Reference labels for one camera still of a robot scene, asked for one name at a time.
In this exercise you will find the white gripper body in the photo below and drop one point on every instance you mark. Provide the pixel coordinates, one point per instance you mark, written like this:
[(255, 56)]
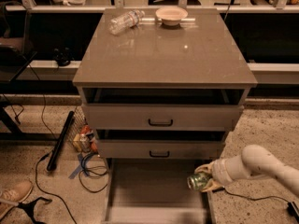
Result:
[(219, 173)]

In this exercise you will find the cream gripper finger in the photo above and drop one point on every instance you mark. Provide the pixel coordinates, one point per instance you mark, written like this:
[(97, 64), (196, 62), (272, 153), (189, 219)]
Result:
[(212, 185), (204, 168)]

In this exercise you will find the green soda can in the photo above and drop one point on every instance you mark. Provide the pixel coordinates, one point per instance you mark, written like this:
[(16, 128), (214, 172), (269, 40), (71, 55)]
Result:
[(198, 181)]

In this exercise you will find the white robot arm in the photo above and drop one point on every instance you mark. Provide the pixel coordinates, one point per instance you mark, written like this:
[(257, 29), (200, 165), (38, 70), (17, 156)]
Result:
[(254, 162)]

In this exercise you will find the grey open bottom drawer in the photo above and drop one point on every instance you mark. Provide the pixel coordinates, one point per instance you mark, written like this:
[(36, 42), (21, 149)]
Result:
[(154, 191)]

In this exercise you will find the grey drawer cabinet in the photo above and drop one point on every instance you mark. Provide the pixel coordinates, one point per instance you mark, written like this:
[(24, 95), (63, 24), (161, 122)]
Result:
[(194, 63)]

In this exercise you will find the grey middle drawer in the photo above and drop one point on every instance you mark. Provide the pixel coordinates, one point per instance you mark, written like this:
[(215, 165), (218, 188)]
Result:
[(146, 149)]

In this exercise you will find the grey top drawer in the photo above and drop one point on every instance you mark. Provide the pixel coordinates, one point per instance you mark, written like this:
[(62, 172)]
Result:
[(162, 117)]

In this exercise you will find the black tube on floor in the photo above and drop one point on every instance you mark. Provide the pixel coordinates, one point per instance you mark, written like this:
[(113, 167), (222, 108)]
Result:
[(60, 142)]

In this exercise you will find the clear plastic water bottle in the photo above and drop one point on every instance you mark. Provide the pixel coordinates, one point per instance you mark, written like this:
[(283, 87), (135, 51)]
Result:
[(125, 21)]

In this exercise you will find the black tripod stand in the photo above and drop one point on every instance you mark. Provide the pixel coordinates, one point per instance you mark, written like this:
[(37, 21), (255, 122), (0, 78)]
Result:
[(28, 208)]

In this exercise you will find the tan shoe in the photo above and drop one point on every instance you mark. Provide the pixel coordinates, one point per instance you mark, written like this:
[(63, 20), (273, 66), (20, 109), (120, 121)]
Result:
[(18, 194)]

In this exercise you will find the black chair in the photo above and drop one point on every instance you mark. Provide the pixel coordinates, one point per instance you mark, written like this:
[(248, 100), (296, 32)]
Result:
[(16, 52)]

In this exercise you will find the wire basket with items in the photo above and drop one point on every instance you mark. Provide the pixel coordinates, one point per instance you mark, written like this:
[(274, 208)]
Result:
[(80, 135)]

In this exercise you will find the black clamp on rail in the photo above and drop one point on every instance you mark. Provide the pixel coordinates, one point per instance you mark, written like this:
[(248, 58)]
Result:
[(62, 58)]

